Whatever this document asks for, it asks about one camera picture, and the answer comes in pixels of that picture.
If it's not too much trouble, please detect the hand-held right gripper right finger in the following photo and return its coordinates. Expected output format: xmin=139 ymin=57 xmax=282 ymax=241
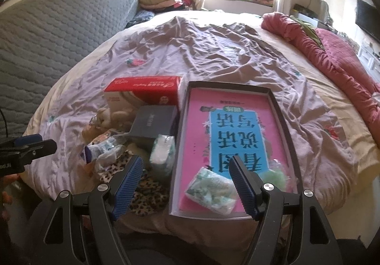
xmin=230 ymin=155 xmax=345 ymax=265

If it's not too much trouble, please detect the red tissue box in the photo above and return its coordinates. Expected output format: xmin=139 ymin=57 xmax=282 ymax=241
xmin=104 ymin=76 xmax=183 ymax=117

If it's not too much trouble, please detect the black cable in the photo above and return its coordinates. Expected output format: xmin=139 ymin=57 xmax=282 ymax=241
xmin=0 ymin=108 xmax=9 ymax=141

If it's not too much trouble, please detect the leopard print cloth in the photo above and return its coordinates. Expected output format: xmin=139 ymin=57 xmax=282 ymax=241
xmin=98 ymin=151 xmax=170 ymax=218

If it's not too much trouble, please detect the dark patterned pillow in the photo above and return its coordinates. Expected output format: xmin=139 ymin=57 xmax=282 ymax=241
xmin=126 ymin=10 xmax=155 ymax=28

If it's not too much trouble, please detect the white drawer cabinet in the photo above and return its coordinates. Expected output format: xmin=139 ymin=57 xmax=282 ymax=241
xmin=358 ymin=38 xmax=380 ymax=70

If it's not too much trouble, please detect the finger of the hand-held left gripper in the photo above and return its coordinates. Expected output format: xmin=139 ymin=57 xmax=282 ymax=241
xmin=16 ymin=139 xmax=57 ymax=165
xmin=13 ymin=134 xmax=43 ymax=148

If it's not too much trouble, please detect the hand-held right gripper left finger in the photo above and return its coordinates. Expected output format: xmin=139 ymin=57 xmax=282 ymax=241
xmin=33 ymin=155 xmax=144 ymax=265

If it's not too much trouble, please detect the dark cardboard tray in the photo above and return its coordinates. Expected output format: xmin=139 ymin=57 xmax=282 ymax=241
xmin=169 ymin=81 xmax=295 ymax=220

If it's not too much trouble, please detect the green white tissue packet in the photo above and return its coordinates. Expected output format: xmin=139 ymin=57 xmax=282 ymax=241
xmin=184 ymin=166 xmax=238 ymax=215
xmin=149 ymin=134 xmax=176 ymax=178

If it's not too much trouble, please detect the blue printed plastic pack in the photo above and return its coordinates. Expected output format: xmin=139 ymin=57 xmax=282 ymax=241
xmin=89 ymin=131 xmax=129 ymax=165

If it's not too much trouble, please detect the oval mirror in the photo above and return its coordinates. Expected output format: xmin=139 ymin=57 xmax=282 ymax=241
xmin=309 ymin=0 xmax=331 ymax=21

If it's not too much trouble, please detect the mauve strawberry print quilt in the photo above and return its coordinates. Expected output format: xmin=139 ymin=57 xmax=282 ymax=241
xmin=25 ymin=14 xmax=360 ymax=224

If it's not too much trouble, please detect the grey quilted headboard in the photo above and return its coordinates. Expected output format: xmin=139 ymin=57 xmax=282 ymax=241
xmin=0 ymin=0 xmax=140 ymax=142

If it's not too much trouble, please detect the cream bed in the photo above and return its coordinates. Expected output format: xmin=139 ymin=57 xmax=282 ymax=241
xmin=24 ymin=10 xmax=380 ymax=224

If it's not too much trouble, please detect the dark grey box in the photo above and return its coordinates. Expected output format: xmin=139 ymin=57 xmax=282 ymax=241
xmin=130 ymin=105 xmax=179 ymax=147

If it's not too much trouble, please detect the black television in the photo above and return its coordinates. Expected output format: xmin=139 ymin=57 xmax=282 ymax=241
xmin=356 ymin=0 xmax=380 ymax=39

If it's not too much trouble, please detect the green cloth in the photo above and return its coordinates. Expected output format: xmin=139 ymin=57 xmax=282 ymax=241
xmin=289 ymin=16 xmax=325 ymax=49

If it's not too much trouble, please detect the pale green mesh puff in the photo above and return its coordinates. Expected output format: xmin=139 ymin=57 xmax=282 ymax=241
xmin=258 ymin=160 xmax=288 ymax=192

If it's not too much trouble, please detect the pink quilt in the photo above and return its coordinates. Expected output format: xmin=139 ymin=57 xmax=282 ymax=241
xmin=261 ymin=11 xmax=380 ymax=133

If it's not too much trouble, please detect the clutter on dresser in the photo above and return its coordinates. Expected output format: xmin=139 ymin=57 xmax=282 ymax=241
xmin=292 ymin=4 xmax=318 ymax=21

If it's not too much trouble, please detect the person's left hand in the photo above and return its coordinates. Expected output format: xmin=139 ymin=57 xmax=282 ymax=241
xmin=0 ymin=174 xmax=21 ymax=218

